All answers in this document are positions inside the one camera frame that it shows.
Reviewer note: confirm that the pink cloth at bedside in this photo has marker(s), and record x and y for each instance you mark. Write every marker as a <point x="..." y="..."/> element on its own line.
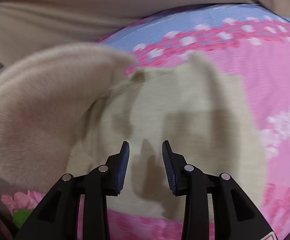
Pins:
<point x="21" y="201"/>

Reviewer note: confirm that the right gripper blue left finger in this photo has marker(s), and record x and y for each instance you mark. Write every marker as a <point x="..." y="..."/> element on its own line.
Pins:
<point x="56" y="215"/>

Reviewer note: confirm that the beige curtain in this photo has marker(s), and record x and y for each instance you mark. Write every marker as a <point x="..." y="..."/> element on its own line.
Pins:
<point x="27" y="26"/>

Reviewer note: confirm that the pink floral bed sheet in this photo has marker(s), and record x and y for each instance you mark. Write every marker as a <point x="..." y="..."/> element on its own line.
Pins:
<point x="246" y="40"/>

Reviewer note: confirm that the cream sweater with black hearts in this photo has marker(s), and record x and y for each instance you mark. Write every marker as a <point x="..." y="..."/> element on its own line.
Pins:
<point x="66" y="109"/>

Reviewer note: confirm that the green object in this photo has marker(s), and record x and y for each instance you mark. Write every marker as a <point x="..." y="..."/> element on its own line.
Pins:
<point x="21" y="216"/>

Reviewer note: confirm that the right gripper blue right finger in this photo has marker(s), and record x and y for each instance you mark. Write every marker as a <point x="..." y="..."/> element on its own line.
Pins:
<point x="235" y="215"/>

